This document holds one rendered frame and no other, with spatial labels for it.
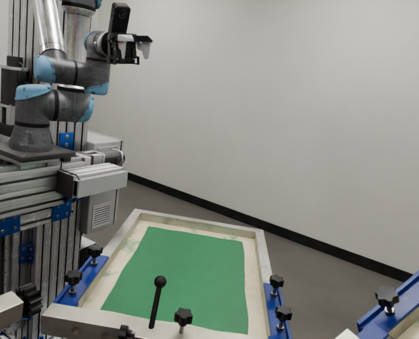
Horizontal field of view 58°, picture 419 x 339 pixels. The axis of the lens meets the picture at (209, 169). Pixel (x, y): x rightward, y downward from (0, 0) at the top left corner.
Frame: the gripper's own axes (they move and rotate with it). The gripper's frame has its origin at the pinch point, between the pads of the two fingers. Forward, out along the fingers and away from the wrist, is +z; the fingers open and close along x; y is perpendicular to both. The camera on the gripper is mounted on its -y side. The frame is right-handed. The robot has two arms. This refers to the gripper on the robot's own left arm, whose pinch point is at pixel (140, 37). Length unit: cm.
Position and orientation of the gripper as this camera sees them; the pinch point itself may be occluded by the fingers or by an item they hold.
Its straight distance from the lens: 100.9
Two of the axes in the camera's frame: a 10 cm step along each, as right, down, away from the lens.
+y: -0.4, 9.5, 3.1
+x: -8.2, 1.5, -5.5
